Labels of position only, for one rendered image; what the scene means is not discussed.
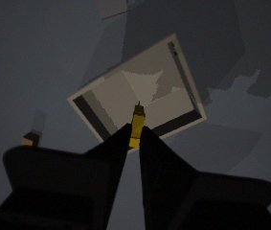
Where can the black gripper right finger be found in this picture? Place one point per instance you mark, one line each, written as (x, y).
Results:
(171, 185)

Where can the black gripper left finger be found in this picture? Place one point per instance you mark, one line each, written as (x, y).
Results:
(95, 174)

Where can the beige shallow tray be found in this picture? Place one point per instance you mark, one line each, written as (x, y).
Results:
(159, 77)

